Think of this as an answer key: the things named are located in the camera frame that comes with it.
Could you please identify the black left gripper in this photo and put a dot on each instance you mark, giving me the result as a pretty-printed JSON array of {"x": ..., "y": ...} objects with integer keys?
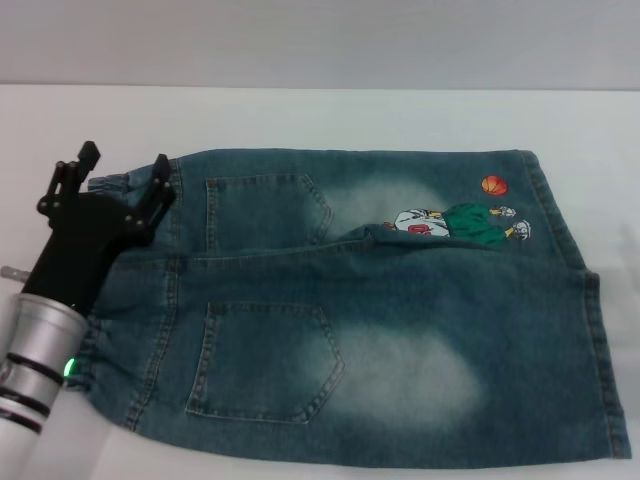
[{"x": 85, "y": 230}]

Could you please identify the blue denim shorts with cartoon print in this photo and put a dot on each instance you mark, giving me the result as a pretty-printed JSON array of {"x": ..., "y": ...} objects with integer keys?
[{"x": 400, "y": 310}]

